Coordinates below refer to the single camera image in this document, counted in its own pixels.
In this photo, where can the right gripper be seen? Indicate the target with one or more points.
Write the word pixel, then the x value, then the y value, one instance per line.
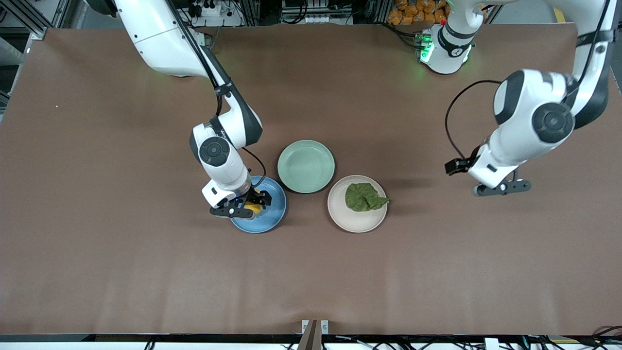
pixel 256 197

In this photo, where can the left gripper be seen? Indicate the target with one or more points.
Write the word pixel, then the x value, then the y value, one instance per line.
pixel 457 166

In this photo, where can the yellow lemon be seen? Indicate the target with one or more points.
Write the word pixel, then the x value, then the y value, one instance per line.
pixel 252 209

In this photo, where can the green lettuce leaf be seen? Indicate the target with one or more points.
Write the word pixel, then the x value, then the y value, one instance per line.
pixel 362 197

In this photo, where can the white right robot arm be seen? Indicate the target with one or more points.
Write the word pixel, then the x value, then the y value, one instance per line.
pixel 155 39

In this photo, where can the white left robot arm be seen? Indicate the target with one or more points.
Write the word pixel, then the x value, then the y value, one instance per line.
pixel 534 116

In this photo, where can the blue plate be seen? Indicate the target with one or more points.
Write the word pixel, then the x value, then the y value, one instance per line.
pixel 272 214

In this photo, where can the green plate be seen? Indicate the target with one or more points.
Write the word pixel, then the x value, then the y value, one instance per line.
pixel 306 166

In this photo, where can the brown table cover sheet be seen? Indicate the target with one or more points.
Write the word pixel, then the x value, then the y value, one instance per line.
pixel 311 272

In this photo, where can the beige plate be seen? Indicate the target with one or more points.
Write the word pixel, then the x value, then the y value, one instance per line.
pixel 357 221

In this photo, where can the orange snack bags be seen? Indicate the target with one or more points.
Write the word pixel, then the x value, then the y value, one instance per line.
pixel 408 12

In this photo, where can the white power strip with plugs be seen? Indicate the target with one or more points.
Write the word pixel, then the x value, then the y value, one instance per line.
pixel 223 12

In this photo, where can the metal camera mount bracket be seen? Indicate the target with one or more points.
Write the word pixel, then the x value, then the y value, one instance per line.
pixel 315 335

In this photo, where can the aluminium frame profile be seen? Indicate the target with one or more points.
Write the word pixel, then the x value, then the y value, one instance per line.
pixel 29 22

